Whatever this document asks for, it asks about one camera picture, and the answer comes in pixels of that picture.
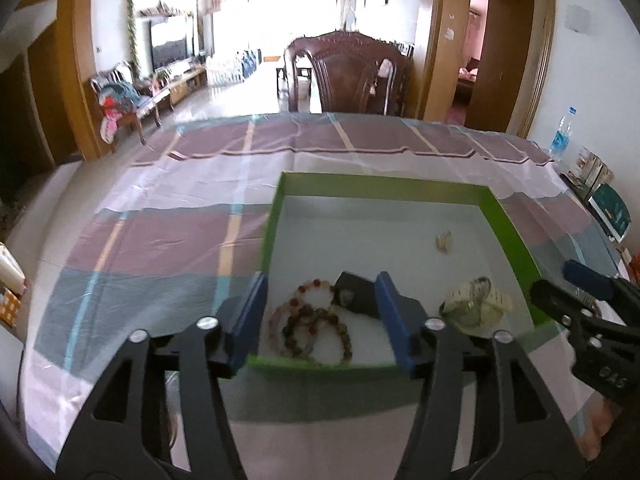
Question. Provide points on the stack of boxes and books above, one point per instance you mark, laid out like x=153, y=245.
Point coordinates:
x=602, y=195

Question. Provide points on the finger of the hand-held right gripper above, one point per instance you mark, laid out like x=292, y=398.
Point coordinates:
x=585, y=274
x=550, y=297

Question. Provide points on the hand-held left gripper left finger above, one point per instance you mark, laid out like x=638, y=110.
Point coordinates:
x=250, y=320

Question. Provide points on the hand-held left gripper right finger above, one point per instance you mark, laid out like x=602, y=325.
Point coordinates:
x=395, y=320

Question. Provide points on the plastic water bottle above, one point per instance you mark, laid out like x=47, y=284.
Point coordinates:
x=562, y=135

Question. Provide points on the person's right hand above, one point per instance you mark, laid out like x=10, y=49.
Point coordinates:
x=595, y=430

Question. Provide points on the wooden television cabinet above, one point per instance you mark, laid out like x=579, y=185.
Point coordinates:
x=185, y=85

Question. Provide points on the green leaf garland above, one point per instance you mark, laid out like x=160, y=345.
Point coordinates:
x=133, y=25

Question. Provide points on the flat screen television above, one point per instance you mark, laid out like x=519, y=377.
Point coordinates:
x=172, y=45

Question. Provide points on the plaid tablecloth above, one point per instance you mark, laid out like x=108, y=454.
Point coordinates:
x=165, y=240

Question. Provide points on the packs of bottled water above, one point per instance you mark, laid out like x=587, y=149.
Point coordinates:
x=235, y=67

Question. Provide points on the silver metal bangle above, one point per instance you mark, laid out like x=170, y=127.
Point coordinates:
x=481, y=286

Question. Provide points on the cream wristwatch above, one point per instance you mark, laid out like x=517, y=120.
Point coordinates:
x=497, y=302

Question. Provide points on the green cardboard box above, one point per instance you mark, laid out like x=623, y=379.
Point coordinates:
x=395, y=220

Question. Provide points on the carved dark wooden chair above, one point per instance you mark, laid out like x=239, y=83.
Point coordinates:
x=350, y=70

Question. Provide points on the wooden armchair with clothes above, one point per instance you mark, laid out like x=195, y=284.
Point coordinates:
x=122, y=105

